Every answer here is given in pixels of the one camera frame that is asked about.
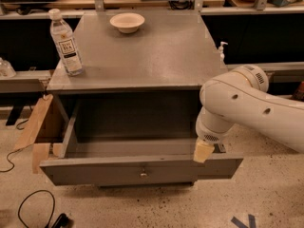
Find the white paper bowl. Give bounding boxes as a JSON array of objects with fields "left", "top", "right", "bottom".
[{"left": 110, "top": 12, "right": 145, "bottom": 34}]

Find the wooden plank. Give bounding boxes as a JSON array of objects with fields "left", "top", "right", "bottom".
[{"left": 14, "top": 94, "right": 53, "bottom": 150}]

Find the grey top drawer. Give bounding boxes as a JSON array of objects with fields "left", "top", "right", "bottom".
[{"left": 40, "top": 100, "right": 243, "bottom": 186}]

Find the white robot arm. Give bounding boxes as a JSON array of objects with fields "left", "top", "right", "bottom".
[{"left": 194, "top": 65, "right": 304, "bottom": 163}]

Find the white pump dispenser bottle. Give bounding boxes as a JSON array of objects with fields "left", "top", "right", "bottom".
[{"left": 218, "top": 41, "right": 228, "bottom": 62}]

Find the black floor cable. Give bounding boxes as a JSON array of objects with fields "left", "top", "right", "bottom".
[{"left": 17, "top": 189, "right": 70, "bottom": 228}]

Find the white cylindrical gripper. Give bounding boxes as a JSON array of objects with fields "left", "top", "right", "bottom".
[{"left": 193, "top": 107, "right": 233, "bottom": 163}]

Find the clear tea bottle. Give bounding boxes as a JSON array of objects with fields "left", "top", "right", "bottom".
[{"left": 48, "top": 9, "right": 83, "bottom": 76}]

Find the grey drawer cabinet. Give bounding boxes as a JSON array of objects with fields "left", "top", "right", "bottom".
[{"left": 46, "top": 9, "right": 235, "bottom": 188}]

